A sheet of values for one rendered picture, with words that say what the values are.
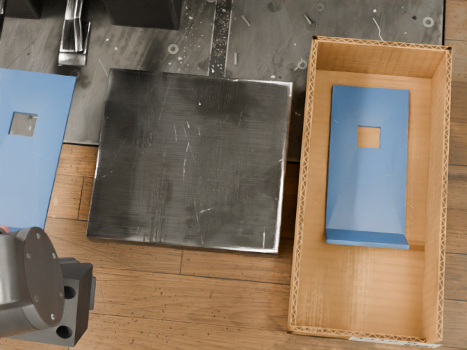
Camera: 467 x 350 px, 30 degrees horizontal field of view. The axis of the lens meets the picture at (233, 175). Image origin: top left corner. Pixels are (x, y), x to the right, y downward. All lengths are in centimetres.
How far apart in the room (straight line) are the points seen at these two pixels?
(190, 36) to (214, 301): 25
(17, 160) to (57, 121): 5
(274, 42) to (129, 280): 26
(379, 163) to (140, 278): 24
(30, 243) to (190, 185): 31
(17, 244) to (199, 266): 33
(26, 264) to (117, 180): 32
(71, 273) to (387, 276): 33
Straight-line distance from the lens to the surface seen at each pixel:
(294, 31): 84
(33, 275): 48
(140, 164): 78
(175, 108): 80
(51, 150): 72
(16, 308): 48
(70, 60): 76
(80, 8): 77
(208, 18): 85
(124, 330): 78
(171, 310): 78
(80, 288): 53
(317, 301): 77
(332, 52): 78
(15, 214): 71
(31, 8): 85
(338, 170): 79
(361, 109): 81
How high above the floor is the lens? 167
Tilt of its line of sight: 75 degrees down
